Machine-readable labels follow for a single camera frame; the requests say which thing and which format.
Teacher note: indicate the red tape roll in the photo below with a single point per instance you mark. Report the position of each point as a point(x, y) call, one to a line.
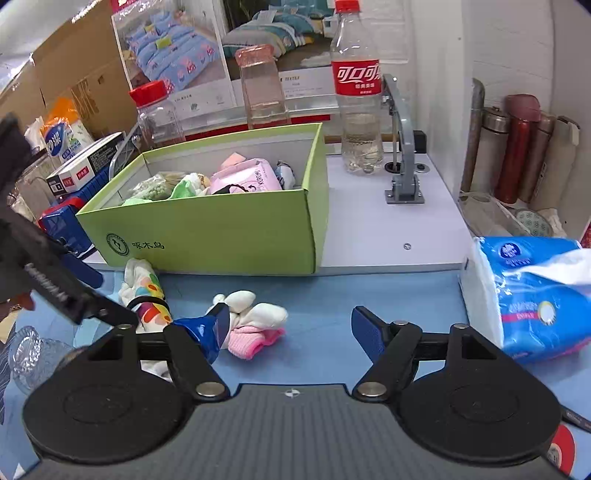
point(563, 450)

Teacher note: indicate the bedding picture wall poster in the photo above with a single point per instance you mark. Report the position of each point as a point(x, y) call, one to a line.
point(175, 50)

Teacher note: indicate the black and white carton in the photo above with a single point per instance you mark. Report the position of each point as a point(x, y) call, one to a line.
point(87, 161)

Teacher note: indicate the clear plastic container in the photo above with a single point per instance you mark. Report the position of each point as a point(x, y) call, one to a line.
point(489, 217)

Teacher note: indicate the pink wipes pack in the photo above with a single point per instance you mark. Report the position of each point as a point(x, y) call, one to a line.
point(249, 177)

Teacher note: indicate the white shelf unit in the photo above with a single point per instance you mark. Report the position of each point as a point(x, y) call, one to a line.
point(443, 69)

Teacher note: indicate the brown thermos flask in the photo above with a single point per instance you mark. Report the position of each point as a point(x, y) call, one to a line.
point(540, 157)

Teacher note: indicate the orange and blue pack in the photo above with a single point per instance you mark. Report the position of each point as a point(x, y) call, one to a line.
point(64, 129)

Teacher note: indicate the white desk riser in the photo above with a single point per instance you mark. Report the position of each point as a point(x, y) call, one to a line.
point(369, 221)

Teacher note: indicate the blue and white sock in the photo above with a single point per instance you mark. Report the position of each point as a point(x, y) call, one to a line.
point(286, 175)

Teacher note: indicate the brown cardboard sheet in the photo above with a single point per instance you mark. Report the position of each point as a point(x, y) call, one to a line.
point(78, 60)

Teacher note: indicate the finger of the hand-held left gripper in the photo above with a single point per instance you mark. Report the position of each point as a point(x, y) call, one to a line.
point(85, 274)
point(113, 314)

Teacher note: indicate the red label cola bottle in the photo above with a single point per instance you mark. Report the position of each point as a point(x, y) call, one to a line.
point(358, 78)

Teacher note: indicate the bag of pale green beads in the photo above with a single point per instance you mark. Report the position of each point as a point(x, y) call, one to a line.
point(154, 187)

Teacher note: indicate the red thermos flask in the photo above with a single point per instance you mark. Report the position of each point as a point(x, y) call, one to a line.
point(517, 147)

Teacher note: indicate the steel thermos flask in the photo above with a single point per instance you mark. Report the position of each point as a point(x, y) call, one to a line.
point(489, 147)

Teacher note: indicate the white and pink sock bundle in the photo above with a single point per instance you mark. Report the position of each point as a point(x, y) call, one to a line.
point(258, 318)

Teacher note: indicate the patterned round metal lid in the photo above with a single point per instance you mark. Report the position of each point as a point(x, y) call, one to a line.
point(533, 222)

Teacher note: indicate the clear ribbed glass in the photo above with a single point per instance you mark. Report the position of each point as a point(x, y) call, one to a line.
point(32, 355)

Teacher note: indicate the blue table mat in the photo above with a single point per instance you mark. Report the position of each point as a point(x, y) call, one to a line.
point(314, 314)

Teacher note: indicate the green cardboard box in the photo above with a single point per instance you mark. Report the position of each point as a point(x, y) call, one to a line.
point(221, 230)

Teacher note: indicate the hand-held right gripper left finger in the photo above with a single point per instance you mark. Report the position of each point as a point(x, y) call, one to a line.
point(207, 332)

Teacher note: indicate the red lid clear jar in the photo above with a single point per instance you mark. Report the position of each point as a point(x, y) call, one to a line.
point(157, 120)

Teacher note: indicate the black pen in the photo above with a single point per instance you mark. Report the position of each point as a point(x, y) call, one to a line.
point(577, 419)

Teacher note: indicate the beige thermos flask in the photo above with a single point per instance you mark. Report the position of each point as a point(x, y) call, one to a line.
point(561, 166)

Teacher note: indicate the colourful dotted sock bundle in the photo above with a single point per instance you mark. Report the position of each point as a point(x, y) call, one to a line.
point(147, 288)

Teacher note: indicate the pink lid clear bottle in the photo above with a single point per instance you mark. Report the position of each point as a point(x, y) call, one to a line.
point(263, 92)

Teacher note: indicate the blue metal device box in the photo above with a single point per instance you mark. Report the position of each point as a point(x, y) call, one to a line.
point(60, 221)

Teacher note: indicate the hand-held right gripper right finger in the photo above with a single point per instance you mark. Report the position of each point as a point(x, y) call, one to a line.
point(369, 330)

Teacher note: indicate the blue tissue pack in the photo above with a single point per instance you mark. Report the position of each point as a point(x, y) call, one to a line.
point(531, 295)

